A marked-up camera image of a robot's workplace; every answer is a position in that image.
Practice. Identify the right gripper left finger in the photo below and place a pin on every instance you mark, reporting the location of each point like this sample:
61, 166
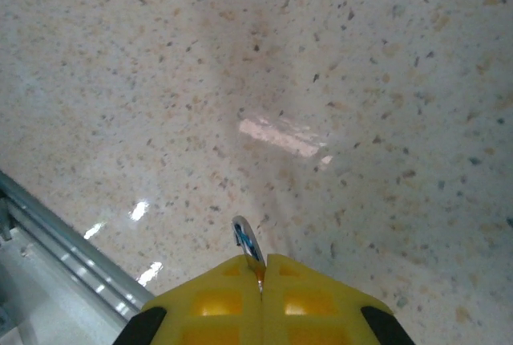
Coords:
216, 309

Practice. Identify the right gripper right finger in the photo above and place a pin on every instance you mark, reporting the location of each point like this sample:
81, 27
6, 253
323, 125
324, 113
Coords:
312, 309

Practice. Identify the wide aluminium base rail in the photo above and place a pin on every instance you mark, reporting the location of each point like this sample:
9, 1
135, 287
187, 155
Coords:
60, 240

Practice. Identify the small metal spoon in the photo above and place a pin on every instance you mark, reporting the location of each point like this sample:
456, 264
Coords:
248, 240

